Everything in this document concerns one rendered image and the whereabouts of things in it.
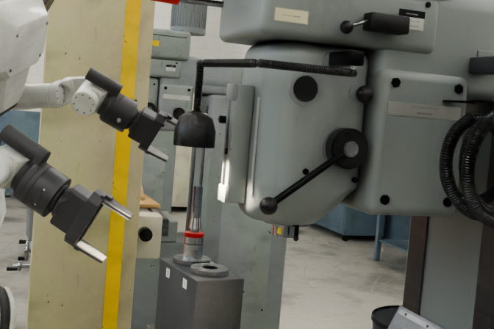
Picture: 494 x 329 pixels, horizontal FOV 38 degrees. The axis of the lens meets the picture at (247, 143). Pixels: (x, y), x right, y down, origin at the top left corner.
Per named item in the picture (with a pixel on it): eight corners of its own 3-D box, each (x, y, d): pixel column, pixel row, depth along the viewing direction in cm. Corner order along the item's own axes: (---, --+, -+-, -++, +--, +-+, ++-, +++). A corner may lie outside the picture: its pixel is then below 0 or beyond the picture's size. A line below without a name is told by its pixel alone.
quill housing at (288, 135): (260, 229, 119) (276, 37, 117) (222, 208, 138) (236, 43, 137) (361, 231, 126) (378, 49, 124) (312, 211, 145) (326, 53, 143)
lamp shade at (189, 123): (165, 143, 125) (167, 108, 125) (200, 145, 129) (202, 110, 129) (187, 147, 119) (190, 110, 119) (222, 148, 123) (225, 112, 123)
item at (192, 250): (194, 261, 170) (195, 239, 170) (179, 257, 172) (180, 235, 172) (206, 258, 174) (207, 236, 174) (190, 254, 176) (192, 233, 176)
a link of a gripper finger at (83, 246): (107, 255, 139) (81, 238, 140) (102, 261, 136) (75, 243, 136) (104, 262, 140) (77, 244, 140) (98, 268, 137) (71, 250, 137)
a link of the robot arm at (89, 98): (104, 133, 183) (64, 111, 181) (114, 116, 193) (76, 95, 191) (123, 98, 179) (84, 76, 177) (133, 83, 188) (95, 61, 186)
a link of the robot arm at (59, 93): (101, 111, 184) (49, 111, 185) (109, 98, 192) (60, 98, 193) (97, 87, 181) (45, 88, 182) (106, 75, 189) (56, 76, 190)
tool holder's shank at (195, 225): (195, 233, 171) (199, 187, 170) (184, 231, 172) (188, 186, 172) (203, 232, 173) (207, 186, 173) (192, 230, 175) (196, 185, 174)
